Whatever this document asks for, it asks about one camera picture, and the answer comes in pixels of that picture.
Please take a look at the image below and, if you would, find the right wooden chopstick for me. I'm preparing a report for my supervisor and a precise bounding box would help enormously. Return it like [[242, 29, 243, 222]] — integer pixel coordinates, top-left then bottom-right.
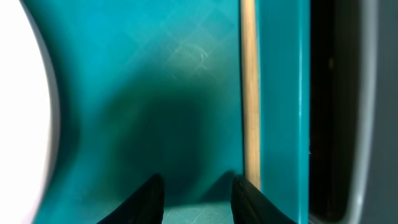
[[240, 0, 261, 189]]

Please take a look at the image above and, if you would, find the pink round plate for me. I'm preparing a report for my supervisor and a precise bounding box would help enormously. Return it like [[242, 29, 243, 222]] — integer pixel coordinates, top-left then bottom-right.
[[1, 0, 60, 223]]

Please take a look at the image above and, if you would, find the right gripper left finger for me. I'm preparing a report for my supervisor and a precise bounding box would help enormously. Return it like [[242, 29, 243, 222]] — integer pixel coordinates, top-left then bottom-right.
[[98, 174, 165, 224]]

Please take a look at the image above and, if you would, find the grey dishwasher rack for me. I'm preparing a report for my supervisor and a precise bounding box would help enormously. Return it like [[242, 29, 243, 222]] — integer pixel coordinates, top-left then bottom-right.
[[309, 0, 397, 223]]

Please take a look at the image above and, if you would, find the teal serving tray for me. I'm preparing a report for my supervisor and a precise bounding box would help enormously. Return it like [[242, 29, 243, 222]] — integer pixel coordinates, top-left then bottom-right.
[[23, 0, 312, 224]]

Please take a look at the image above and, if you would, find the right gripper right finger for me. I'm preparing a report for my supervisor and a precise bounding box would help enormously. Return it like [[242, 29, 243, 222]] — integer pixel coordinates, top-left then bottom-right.
[[231, 175, 295, 224]]

